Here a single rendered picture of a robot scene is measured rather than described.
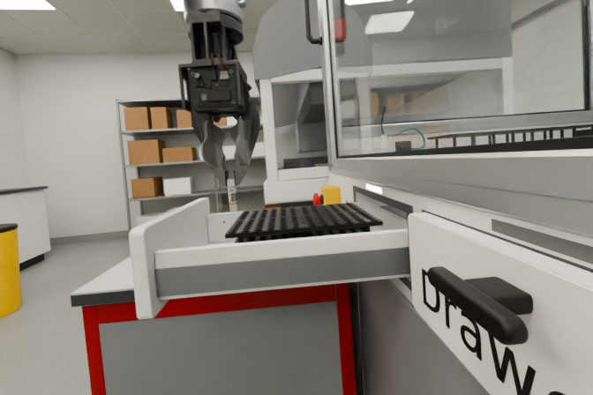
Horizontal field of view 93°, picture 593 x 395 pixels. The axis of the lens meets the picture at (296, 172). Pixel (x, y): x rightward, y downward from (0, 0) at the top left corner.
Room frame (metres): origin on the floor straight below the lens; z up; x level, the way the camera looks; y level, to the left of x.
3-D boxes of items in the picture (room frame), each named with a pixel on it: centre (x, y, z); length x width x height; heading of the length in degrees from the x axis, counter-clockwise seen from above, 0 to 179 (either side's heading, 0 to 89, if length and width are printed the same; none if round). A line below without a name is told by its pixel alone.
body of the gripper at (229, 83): (0.37, 0.09, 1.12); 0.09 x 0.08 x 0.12; 0
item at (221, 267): (0.48, -0.01, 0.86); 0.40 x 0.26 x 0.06; 93
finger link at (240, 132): (0.38, 0.07, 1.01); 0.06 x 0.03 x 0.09; 0
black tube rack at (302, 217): (0.48, 0.00, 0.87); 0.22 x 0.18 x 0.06; 93
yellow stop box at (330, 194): (0.81, -0.09, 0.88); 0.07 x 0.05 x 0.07; 3
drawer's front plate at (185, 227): (0.47, 0.20, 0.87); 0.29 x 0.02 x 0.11; 3
